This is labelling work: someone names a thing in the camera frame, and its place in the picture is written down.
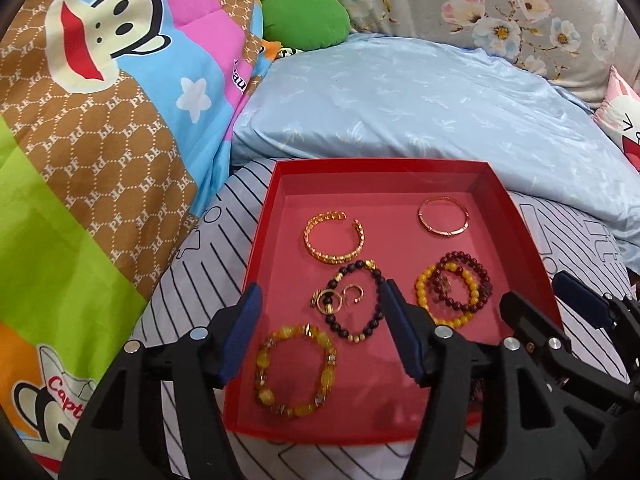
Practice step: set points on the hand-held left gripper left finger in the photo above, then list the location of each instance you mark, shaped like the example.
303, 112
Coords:
242, 320

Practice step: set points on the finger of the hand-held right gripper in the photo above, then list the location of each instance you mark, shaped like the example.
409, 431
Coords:
522, 310
580, 292

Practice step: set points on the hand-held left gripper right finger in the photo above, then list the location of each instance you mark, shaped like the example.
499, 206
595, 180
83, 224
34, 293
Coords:
400, 325

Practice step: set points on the red cardboard box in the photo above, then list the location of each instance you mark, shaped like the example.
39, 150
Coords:
390, 210

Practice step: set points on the grey striped bed sheet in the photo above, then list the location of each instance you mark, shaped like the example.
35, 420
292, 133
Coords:
200, 270

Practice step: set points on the rose gold bangle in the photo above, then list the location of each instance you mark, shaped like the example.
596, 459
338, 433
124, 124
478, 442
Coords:
444, 232

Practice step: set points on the pink cartoon cushion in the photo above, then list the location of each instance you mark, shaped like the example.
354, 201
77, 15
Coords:
625, 115

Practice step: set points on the light blue pillow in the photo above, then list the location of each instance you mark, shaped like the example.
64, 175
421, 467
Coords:
400, 100

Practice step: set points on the cartoon monkey quilt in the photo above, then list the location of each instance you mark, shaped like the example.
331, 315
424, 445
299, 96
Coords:
100, 135

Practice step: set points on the green cushion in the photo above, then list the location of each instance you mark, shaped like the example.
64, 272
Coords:
305, 20

